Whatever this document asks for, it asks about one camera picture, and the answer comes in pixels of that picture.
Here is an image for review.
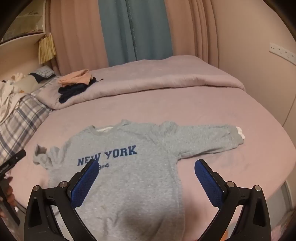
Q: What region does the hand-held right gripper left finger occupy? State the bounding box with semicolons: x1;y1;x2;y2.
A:
24;159;100;241

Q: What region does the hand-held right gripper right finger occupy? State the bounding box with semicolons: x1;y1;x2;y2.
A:
194;159;271;241

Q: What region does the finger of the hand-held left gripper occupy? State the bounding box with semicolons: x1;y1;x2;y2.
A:
0;149;26;173

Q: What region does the grey sweatshirt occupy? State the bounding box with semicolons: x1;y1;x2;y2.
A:
32;119;245;241

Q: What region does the white clothes pile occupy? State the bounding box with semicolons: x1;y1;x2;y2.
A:
0;73;26;121

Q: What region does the person's left hand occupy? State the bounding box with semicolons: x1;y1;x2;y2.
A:
0;176;16;218

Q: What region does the plaid pillow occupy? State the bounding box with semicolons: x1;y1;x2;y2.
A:
0;76;61;160

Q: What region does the dark navy garment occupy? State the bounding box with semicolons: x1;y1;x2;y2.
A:
58;76;103;104

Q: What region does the bed with pink sheet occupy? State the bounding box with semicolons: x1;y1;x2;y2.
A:
9;86;296;241

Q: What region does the blue striped pillow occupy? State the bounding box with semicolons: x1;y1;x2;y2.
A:
29;65;56;82

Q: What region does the peach folded garment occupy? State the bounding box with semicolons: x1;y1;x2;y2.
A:
57;69;93;85

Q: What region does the yellow fringed cloth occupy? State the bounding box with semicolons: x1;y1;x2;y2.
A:
38;32;57;65

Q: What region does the pink duvet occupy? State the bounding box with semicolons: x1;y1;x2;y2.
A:
37;55;246;110

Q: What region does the white shelf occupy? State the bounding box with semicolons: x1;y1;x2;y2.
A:
0;0;47;45

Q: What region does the pink curtain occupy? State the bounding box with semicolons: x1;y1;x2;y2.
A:
45;0;109;76
164;0;220;67

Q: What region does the white power strip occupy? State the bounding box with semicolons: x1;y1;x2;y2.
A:
269;42;296;62

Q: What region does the blue curtain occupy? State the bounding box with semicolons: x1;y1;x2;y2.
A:
98;0;173;67

